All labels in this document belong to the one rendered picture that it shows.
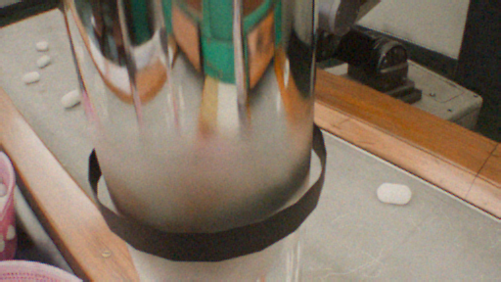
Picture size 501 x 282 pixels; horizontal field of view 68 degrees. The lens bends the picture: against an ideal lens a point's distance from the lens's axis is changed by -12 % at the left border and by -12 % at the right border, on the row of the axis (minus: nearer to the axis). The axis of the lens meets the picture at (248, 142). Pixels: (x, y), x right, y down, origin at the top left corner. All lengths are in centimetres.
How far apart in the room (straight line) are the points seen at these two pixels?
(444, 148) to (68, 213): 44
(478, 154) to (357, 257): 22
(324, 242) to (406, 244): 8
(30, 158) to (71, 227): 16
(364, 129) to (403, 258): 20
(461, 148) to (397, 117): 10
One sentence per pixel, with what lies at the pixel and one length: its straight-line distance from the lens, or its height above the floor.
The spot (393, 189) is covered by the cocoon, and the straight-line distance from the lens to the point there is 47.
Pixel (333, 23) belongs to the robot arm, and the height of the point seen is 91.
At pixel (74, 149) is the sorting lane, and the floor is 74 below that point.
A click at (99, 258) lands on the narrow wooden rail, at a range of 40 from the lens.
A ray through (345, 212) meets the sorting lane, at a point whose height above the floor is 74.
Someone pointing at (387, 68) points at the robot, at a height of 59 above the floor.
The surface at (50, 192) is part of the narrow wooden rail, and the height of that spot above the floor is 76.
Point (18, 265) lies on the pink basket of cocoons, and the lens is 43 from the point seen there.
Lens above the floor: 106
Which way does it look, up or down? 35 degrees down
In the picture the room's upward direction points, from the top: 3 degrees counter-clockwise
